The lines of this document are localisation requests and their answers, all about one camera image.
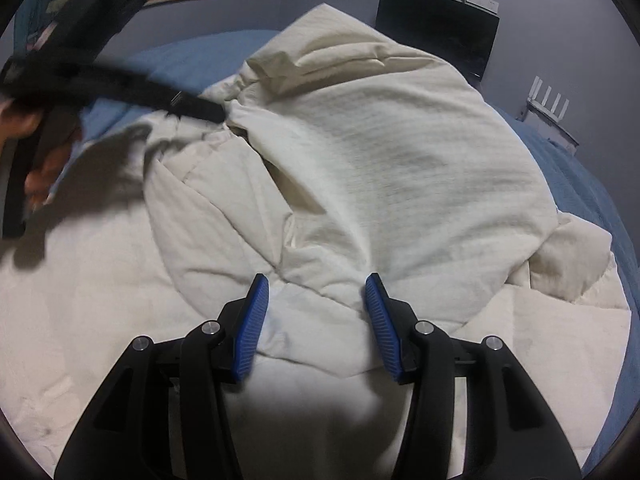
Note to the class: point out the blue fleece blanket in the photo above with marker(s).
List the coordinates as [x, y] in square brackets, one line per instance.
[200, 55]

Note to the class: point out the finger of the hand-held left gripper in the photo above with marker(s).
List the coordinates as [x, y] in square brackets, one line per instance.
[160, 95]

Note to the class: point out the white router with antennas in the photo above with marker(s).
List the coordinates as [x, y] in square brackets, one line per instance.
[550, 110]

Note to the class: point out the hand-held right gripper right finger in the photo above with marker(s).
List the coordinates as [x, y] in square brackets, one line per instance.
[382, 330]

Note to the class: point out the person's left hand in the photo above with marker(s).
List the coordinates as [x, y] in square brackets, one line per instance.
[15, 122]

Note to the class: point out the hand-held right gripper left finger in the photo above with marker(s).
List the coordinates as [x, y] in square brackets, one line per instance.
[250, 330]

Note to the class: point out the black monitor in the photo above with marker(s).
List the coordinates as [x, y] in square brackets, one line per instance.
[440, 30]

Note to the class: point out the cream hooded puffer jacket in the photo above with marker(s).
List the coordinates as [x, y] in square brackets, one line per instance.
[390, 160]

